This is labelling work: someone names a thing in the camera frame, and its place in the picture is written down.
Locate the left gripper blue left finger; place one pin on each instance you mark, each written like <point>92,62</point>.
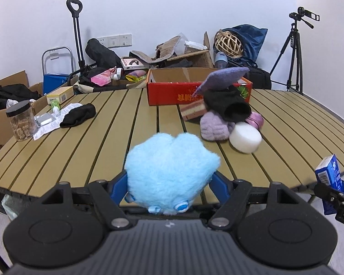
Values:
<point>118,187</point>

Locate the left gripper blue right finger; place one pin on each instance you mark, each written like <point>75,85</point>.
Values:
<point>221,187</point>

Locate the blue tissue pack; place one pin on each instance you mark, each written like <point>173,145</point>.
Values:
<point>328,181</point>

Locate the light blue plush toy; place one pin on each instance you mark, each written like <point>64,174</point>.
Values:
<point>165,173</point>

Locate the black sock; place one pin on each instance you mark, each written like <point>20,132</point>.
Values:
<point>228,103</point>

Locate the purple cloth pouch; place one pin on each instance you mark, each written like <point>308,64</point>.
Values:
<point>221,79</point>

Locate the lilac knitted hat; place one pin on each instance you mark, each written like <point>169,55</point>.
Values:
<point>214,128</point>

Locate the pink ribbon bundle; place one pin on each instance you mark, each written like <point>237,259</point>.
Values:
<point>255,120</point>

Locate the pink striped sponge block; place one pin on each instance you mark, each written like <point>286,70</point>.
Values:
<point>193,110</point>

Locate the black glove on table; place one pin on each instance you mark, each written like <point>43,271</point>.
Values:
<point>78,115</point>

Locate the white paper sheet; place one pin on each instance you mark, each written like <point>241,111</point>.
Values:
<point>55,121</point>

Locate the small yellow carton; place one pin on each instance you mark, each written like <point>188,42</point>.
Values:
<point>60,95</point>

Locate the red cardboard box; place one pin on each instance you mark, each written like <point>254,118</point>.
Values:
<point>173,86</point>

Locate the black bag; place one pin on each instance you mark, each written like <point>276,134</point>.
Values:
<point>259,78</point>

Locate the clear jar black lid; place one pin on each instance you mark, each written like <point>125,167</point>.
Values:
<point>22,120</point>

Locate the open brown cardboard box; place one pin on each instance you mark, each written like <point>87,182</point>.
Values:
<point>178,52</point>

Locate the wicker ball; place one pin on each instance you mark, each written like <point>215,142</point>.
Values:
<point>226,42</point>

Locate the dark blue fabric bag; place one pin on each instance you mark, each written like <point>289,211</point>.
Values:
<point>252,39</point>

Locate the white wall socket strip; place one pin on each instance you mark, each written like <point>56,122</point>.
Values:
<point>122,40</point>

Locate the camera on black tripod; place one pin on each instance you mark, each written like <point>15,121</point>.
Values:
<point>293,40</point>

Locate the black trolley handle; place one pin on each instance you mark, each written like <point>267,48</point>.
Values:
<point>75,7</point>

